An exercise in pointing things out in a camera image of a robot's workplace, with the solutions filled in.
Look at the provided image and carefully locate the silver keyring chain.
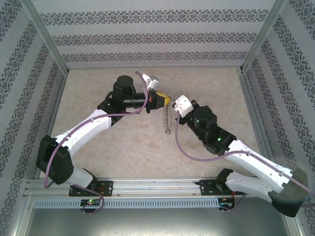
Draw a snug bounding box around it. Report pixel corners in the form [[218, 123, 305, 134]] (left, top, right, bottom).
[[161, 104, 172, 135]]

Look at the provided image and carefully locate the grey metal sheet panel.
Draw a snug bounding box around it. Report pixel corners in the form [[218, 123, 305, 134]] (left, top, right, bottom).
[[24, 208, 298, 236]]

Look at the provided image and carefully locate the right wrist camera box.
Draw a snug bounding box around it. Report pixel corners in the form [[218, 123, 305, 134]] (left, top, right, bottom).
[[171, 94, 194, 118]]

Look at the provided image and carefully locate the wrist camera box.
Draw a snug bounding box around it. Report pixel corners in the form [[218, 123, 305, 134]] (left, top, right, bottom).
[[171, 94, 194, 118], [142, 73, 160, 90]]

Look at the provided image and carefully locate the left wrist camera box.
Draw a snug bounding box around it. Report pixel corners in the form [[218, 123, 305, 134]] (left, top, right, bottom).
[[142, 73, 160, 90]]

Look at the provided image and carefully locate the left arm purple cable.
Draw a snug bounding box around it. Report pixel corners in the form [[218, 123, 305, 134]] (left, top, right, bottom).
[[43, 70, 150, 215]]

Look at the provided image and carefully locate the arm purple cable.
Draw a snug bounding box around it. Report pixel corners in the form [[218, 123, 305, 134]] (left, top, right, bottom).
[[43, 70, 150, 215], [175, 110, 315, 212]]

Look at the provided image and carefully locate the aluminium frame rail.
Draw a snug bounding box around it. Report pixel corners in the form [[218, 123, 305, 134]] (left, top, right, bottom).
[[66, 64, 243, 71]]

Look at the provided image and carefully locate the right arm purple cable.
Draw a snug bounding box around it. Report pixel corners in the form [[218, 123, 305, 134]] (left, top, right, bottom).
[[175, 110, 315, 212]]

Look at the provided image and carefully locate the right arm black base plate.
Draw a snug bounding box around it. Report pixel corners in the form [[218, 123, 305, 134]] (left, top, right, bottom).
[[200, 178, 244, 197]]

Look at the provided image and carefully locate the aluminium mounting rail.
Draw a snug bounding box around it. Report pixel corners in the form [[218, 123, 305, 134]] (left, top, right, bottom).
[[23, 177, 288, 197]]

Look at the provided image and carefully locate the aluminium frame post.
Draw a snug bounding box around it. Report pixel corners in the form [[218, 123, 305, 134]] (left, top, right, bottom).
[[240, 0, 288, 73], [19, 0, 70, 74]]

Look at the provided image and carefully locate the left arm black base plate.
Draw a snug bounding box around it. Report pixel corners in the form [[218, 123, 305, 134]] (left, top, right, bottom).
[[68, 180, 114, 197]]

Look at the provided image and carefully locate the grey slotted cable duct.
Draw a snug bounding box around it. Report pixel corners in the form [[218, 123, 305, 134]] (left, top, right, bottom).
[[33, 198, 220, 209]]

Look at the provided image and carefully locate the aluminium frame bar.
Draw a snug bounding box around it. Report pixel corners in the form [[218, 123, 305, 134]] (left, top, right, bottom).
[[9, 194, 35, 236], [289, 216, 310, 236]]

